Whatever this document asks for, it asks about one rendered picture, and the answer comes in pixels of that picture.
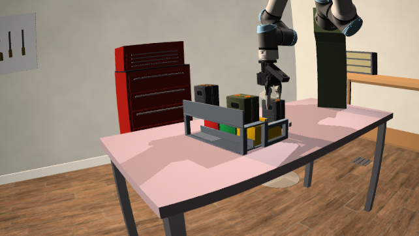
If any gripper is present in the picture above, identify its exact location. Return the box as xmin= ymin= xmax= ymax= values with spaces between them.
xmin=256 ymin=60 xmax=282 ymax=110

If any red open bin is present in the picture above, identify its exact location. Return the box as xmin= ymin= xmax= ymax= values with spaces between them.
xmin=204 ymin=120 xmax=219 ymax=130

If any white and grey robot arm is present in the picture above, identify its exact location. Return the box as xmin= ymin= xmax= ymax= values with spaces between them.
xmin=257 ymin=0 xmax=363 ymax=83

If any yellow bin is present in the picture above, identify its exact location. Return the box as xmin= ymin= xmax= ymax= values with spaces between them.
xmin=237 ymin=125 xmax=282 ymax=146

